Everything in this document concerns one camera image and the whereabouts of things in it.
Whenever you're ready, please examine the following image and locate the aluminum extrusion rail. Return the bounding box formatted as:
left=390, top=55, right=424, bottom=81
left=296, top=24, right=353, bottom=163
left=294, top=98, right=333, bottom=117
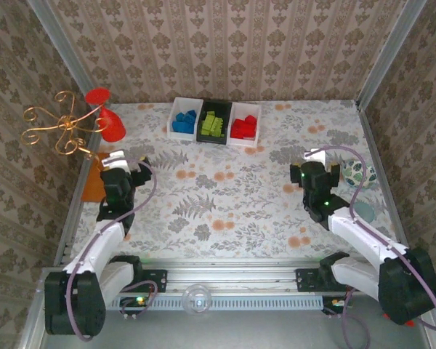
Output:
left=39, top=267, right=350, bottom=294

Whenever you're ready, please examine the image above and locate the aluminum table side rail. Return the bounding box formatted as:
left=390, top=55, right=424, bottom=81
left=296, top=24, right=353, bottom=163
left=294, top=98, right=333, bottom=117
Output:
left=355, top=100, right=415, bottom=255
left=52, top=108, right=99, bottom=268

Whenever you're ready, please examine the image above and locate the red plastic goblet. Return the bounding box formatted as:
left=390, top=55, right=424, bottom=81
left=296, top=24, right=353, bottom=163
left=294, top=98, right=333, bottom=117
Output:
left=85, top=88, right=127, bottom=143

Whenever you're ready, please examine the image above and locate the aluminum frame post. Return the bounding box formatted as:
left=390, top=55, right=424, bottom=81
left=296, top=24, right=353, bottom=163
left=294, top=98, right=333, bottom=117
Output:
left=27, top=0, right=100, bottom=96
left=355, top=0, right=428, bottom=106

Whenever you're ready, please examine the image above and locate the grey slotted cable duct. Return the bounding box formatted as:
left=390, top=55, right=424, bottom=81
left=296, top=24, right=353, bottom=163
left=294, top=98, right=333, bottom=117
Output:
left=105, top=294, right=324, bottom=312

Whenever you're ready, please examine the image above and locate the small black controller board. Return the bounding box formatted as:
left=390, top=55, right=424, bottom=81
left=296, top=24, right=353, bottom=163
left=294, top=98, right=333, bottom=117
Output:
left=323, top=296, right=352, bottom=316
left=119, top=296, right=148, bottom=314

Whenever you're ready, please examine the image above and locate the clear plastic dome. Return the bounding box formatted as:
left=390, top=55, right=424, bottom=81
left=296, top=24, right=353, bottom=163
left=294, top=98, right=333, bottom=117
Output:
left=181, top=284, right=214, bottom=316

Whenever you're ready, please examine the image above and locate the gold wire ornament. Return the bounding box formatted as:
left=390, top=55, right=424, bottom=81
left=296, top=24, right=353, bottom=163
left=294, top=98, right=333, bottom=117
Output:
left=21, top=90, right=106, bottom=172

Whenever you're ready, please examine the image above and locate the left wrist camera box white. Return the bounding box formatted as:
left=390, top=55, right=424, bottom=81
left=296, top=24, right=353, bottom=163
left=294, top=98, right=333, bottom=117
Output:
left=102, top=149, right=132, bottom=172

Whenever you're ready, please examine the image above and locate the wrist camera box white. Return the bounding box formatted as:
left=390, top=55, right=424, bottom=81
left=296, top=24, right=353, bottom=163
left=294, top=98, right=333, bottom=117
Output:
left=304, top=148, right=328, bottom=167
left=102, top=149, right=132, bottom=172

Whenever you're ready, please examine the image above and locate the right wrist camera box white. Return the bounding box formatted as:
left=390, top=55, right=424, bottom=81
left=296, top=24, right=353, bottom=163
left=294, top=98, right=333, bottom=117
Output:
left=304, top=148, right=328, bottom=167

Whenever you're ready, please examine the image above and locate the orange wooden block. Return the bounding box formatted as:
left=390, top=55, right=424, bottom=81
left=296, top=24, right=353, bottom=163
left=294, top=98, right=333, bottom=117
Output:
left=81, top=152, right=112, bottom=203

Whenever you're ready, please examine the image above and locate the white plastic bin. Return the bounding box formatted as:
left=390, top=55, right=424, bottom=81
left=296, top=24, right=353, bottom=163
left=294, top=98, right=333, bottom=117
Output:
left=166, top=96, right=204, bottom=141
left=227, top=102, right=262, bottom=148

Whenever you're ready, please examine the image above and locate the black plastic bin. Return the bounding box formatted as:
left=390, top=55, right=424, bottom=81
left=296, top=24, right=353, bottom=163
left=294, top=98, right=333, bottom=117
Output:
left=195, top=98, right=233, bottom=145

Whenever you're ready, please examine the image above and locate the teal round dish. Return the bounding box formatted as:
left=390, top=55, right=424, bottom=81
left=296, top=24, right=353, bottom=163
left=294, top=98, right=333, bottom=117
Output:
left=352, top=201, right=375, bottom=223

